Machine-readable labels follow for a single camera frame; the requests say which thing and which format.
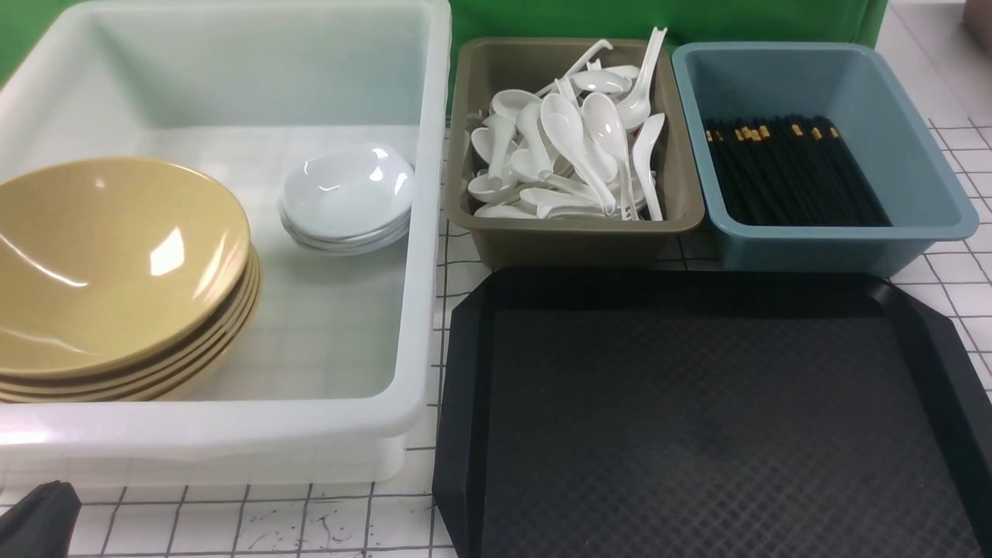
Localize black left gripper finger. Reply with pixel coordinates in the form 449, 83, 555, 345
1, 480, 81, 557

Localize tan noodle bowl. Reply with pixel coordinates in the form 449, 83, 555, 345
1, 157, 251, 379

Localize white sauce dish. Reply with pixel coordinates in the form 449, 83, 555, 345
279, 142, 417, 236

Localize white ceramic soup spoon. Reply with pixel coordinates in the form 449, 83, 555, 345
541, 93, 617, 216

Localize stacked tan bowl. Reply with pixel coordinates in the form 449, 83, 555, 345
0, 260, 260, 396
2, 245, 261, 397
0, 271, 262, 404

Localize top stacked tan bowl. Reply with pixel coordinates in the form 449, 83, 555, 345
2, 245, 261, 397

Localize large translucent white plastic tub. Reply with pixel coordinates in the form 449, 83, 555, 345
2, 1, 451, 487

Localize lower stacked white dish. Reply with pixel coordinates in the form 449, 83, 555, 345
282, 219, 410, 257

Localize stacked white dish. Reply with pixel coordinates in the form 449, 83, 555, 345
277, 206, 412, 243
282, 219, 410, 257

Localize top stacked white dish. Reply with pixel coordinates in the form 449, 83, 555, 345
277, 206, 412, 243

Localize black textured serving tray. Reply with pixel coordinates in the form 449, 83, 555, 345
432, 268, 991, 557

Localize white spoon left bin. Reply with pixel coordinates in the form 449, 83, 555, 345
483, 113, 518, 191

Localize olive brown spoon bin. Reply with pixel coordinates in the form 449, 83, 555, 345
443, 36, 705, 269

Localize white spoon in bin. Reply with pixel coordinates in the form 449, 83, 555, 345
581, 91, 640, 222

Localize white spoon right side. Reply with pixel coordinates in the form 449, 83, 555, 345
631, 112, 666, 222

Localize long white spoon upright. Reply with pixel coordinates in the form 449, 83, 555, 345
615, 27, 669, 131

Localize black chopsticks bundle in bin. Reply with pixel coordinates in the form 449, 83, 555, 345
704, 115, 892, 227

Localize blue plastic chopstick bin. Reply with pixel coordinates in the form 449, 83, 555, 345
672, 42, 979, 277

